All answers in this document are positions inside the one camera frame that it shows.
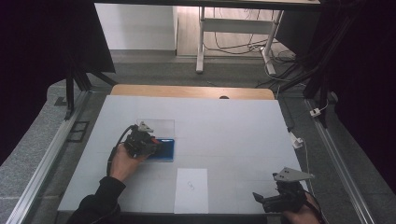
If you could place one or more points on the person's right hand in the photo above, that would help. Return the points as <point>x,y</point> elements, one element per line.
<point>300,216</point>

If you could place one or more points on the black curtain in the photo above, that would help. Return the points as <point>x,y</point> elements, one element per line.
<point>37,62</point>
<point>367,77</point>

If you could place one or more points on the white power adapter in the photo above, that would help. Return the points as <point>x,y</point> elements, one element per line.
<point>315,112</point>

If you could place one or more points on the person's left hand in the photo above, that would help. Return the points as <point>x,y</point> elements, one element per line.
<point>124,163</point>

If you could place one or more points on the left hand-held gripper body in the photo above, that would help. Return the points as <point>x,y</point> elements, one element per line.
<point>138,143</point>

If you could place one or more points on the blue ink pad box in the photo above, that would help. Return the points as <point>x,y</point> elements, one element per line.
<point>166,151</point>

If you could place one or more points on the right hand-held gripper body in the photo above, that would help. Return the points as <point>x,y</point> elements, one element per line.
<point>291,186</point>

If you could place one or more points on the black metal stand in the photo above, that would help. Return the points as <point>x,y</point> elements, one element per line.
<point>73,81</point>
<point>317,71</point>

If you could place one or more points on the aluminium rail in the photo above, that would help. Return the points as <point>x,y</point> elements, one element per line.
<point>46,155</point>
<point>339,161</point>

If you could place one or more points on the black floor bracket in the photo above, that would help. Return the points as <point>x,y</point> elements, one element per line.
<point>77,131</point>

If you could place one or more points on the white metal desk frame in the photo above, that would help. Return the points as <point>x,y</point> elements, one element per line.
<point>233,26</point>

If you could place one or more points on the white paper sheet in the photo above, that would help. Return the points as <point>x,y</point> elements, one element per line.
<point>191,193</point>

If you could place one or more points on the wooden table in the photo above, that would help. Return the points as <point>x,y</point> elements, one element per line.
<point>186,91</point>

